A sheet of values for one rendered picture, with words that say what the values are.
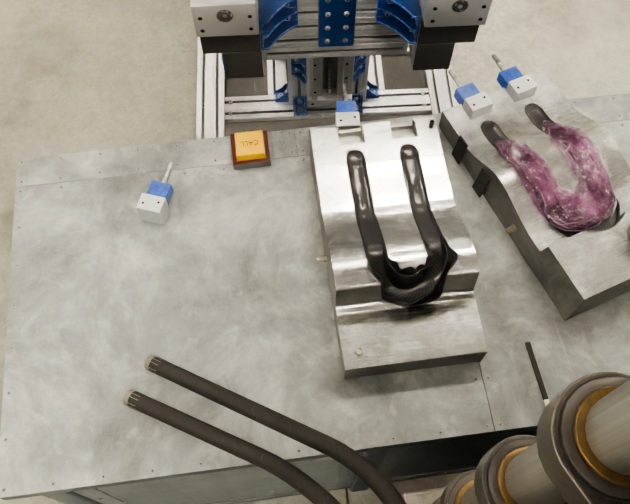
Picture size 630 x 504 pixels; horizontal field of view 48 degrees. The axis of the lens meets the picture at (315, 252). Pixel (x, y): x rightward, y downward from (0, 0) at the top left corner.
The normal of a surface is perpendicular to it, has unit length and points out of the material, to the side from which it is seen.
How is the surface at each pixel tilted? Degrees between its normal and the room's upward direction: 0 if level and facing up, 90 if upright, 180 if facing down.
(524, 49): 0
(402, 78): 0
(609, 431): 90
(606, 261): 0
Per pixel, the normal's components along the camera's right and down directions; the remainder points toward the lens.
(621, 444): -0.85, 0.47
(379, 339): 0.00, -0.44
